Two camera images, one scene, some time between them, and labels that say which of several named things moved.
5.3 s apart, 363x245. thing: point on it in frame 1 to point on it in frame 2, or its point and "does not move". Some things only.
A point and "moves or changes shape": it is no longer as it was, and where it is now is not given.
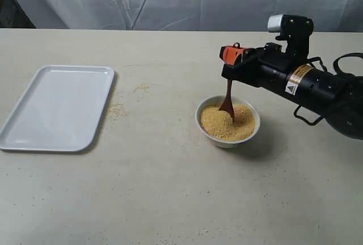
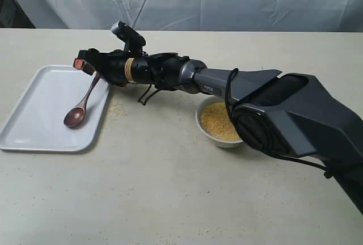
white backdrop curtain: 199,1 does not move
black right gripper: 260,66 to 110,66
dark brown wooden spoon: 228,105 moves or changes shape
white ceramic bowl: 217,101 does not move
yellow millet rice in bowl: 219,125 does not move
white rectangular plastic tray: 61,110 does not move
